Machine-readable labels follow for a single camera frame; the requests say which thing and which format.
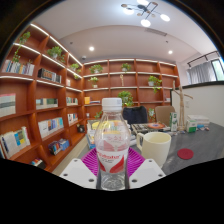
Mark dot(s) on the wooden artist mannequin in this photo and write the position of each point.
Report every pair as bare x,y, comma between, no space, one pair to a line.
181,106

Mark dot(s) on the orange wooden shelf unit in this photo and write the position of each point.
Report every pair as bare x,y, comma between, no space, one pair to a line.
33,96

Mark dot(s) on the tan chair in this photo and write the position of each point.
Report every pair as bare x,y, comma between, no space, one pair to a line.
164,115

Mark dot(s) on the cream ceramic mug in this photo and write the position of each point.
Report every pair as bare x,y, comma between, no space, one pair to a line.
155,148

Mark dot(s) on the clear plastic water bottle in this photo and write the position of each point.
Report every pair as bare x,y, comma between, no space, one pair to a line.
112,160

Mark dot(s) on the flat round red coaster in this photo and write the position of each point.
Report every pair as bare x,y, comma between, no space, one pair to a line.
185,153

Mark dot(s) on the grey curtain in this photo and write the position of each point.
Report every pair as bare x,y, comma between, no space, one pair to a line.
201,72

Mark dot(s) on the stack of white boxes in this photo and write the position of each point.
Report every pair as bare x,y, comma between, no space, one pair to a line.
200,120

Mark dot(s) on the black-framed window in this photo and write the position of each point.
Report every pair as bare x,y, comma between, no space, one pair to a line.
218,69

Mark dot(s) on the tall green white carton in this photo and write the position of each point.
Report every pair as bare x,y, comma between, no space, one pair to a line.
173,121

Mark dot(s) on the stack of colourful books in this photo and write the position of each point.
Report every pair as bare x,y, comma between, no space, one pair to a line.
90,136

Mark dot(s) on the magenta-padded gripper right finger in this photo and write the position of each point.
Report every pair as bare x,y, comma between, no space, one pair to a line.
146,172

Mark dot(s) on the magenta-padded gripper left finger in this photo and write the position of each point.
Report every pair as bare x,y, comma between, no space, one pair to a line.
78,173

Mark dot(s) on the magazine with orange disc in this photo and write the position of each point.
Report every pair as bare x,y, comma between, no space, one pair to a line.
150,126

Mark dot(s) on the black multi-bulb ceiling lamp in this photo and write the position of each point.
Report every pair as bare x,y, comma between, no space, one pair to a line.
145,12

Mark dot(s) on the dark office chair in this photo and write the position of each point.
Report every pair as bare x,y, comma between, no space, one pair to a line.
135,115

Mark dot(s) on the small green white box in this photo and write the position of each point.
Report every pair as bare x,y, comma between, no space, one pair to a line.
191,126

